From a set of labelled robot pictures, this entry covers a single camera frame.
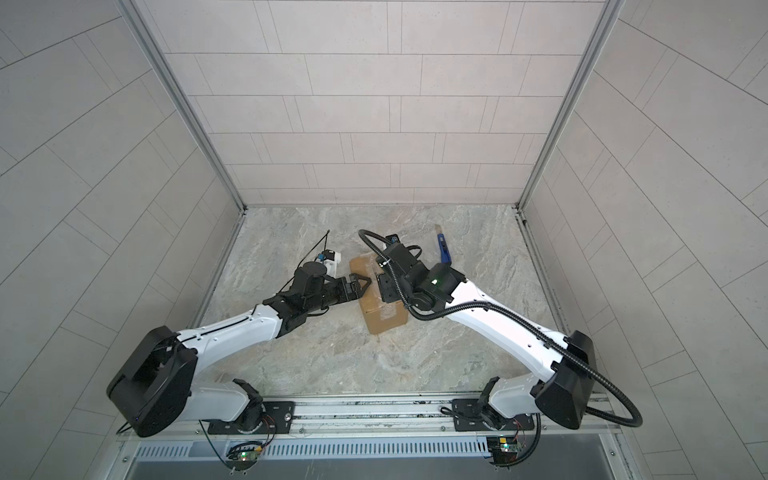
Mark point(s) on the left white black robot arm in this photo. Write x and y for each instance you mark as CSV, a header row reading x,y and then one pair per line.
x,y
159,383

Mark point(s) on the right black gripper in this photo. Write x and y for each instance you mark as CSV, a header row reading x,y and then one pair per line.
x,y
385,279

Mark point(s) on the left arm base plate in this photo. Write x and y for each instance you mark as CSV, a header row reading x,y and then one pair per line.
x,y
270,418

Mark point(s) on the brown taped cardboard box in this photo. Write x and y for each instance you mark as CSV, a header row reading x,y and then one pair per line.
x,y
379,316

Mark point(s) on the aluminium corner post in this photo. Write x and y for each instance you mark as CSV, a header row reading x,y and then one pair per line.
x,y
608,16
148,44

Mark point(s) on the left green circuit board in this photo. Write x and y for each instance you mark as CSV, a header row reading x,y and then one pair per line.
x,y
243,456

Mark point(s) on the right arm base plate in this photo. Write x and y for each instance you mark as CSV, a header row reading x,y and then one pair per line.
x,y
469,415

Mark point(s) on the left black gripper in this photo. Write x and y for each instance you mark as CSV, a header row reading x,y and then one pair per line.
x,y
352,288

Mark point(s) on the left aluminium corner post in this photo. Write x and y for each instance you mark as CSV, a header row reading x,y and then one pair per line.
x,y
148,44

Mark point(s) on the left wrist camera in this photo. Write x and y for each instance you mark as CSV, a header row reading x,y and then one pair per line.
x,y
329,258

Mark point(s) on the blue utility knife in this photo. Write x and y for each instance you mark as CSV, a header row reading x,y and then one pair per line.
x,y
445,256

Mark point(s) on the aluminium front rail frame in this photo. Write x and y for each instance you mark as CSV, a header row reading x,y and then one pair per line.
x,y
373,437

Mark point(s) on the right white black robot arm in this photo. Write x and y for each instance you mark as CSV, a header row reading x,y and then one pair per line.
x,y
554,387

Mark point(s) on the green circuit board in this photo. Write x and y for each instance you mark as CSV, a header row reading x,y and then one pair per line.
x,y
243,456
504,451

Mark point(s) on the right green circuit board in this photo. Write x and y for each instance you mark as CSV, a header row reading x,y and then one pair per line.
x,y
504,451

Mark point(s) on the right aluminium corner post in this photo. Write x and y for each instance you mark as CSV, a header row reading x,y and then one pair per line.
x,y
608,16

